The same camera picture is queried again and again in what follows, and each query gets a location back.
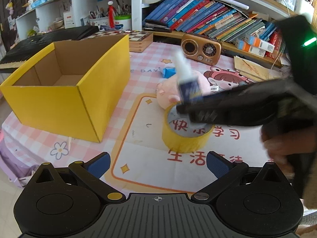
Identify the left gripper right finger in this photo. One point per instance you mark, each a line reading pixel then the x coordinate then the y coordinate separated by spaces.
pixel 228 174

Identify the yellow cardboard box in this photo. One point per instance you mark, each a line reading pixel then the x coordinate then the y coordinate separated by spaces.
pixel 71 88

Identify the red tassel pendant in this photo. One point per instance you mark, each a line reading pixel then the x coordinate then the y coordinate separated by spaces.
pixel 111 14

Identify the white green lidded jar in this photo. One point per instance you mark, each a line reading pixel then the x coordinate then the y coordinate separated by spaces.
pixel 123 22

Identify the orange white box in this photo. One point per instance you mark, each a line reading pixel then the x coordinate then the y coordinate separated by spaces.
pixel 257 42
pixel 242 45

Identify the blue bag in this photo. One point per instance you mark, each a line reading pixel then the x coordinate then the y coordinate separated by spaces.
pixel 168 72

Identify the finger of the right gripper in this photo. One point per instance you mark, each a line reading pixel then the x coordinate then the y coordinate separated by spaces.
pixel 266 93
pixel 254 114

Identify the black electronic keyboard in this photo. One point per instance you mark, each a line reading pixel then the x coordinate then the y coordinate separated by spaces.
pixel 27 48

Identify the wooden chess board box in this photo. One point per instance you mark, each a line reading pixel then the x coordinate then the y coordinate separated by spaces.
pixel 138 40

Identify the pink plush pig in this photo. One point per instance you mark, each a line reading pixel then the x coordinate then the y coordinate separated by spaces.
pixel 167 92

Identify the white bookshelf unit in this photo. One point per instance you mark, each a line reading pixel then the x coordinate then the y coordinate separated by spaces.
pixel 225 20

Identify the brown retro radio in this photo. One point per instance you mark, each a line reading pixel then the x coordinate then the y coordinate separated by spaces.
pixel 201 48

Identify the pink cartoon table mat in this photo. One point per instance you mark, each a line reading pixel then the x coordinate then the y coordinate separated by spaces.
pixel 140 161

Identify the yellow tape roll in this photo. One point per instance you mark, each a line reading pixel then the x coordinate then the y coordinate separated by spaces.
pixel 180 135

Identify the person right hand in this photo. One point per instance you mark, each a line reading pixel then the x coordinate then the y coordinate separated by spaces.
pixel 280 147

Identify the white blue spray bottle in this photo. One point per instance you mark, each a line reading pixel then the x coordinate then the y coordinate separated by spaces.
pixel 187 81

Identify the orange white box lower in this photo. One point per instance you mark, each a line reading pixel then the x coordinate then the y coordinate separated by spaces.
pixel 242 45

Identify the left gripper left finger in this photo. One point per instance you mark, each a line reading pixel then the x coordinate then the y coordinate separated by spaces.
pixel 88 175

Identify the orange white box upper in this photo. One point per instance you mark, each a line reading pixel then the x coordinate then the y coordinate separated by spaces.
pixel 257 42

